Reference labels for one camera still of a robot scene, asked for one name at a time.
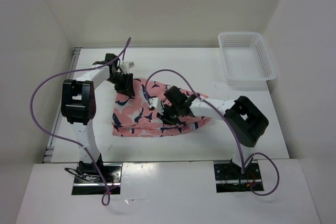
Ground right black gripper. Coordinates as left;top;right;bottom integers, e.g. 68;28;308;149
157;103;181;125

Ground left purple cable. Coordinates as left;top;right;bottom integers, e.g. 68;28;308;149
29;37;132;207

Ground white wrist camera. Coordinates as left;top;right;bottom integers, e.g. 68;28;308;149
119;61;134;73
149;97;164;114

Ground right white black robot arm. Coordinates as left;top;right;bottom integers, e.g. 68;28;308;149
157;86;269;178

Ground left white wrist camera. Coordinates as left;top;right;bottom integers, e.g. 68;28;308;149
119;61;134;73

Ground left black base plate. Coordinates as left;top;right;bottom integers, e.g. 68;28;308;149
65;164;122;195

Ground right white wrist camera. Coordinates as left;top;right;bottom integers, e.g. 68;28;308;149
149;97;164;114

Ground pink shark print shorts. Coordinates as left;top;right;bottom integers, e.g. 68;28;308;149
111;79;211;137

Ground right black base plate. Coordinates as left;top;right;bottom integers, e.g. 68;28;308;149
214;161;264;193

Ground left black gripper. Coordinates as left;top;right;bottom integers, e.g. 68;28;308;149
106;72;135;97

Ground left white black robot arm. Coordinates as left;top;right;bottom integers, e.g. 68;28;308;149
61;54;135;182

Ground white perforated plastic basket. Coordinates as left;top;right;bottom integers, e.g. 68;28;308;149
217;31;277;85

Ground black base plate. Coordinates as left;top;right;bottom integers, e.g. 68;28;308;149
214;161;264;193
65;164;122;195

